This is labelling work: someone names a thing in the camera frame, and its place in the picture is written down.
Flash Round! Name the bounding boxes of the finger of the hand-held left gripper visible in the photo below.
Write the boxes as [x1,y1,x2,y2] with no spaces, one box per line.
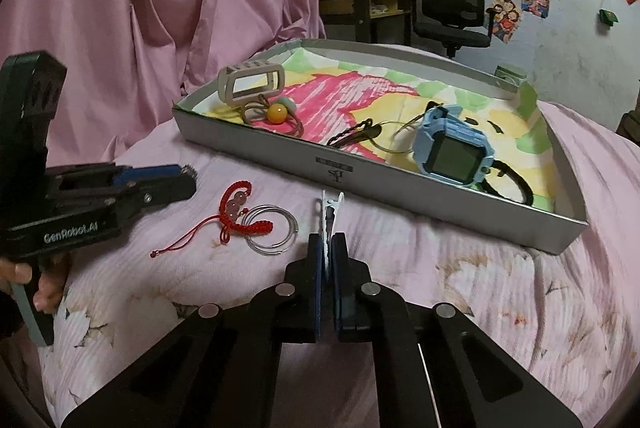
[119,174,197,214]
[112,164,184,187]

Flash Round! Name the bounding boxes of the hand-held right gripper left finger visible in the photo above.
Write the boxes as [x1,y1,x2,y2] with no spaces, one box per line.
[61,233,326,428]

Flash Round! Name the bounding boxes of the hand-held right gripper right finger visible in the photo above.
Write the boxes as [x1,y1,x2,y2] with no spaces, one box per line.
[330,232,583,428]

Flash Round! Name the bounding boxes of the red braided bracelet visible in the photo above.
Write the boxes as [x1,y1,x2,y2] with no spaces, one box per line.
[150,180,275,259]

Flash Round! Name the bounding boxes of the white hair clip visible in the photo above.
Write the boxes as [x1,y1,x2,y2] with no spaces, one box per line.
[316,190,346,281]

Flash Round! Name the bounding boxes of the beige watch frame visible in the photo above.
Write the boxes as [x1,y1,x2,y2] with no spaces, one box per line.
[217,62,286,105]

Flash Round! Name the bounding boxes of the grey shallow cardboard box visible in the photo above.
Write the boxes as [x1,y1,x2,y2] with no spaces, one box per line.
[172,38,591,255]

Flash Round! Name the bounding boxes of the beaded cord necklace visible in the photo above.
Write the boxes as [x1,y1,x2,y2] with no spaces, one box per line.
[239,95,301,139]

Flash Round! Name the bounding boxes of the thin silver bangle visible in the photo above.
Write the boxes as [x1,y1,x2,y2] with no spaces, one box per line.
[247,204,301,257]
[375,120,426,157]
[246,207,293,254]

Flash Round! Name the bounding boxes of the blue smart watch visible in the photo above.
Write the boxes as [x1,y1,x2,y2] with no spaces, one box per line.
[411,104,496,185]

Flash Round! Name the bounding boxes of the black cord bracelet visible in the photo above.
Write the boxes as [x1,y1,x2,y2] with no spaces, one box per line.
[480,160,535,209]

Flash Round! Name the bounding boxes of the person's left hand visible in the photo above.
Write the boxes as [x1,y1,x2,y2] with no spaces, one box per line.
[0,252,71,314]

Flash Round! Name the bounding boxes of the pink curtain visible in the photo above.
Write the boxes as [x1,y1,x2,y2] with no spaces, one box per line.
[0,0,326,169]

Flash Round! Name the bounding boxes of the colourful printed box lining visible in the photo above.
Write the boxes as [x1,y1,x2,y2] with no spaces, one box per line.
[192,48,558,211]

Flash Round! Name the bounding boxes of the wooden desk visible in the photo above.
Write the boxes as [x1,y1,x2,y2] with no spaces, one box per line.
[318,0,418,45]

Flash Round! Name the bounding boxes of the green plastic stool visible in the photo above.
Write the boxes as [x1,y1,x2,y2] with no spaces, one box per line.
[495,64,526,87]

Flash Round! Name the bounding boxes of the cartoon family poster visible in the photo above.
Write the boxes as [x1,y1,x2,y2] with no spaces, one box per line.
[489,0,522,44]

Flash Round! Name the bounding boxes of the dark suitcase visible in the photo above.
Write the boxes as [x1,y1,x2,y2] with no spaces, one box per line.
[616,108,640,140]

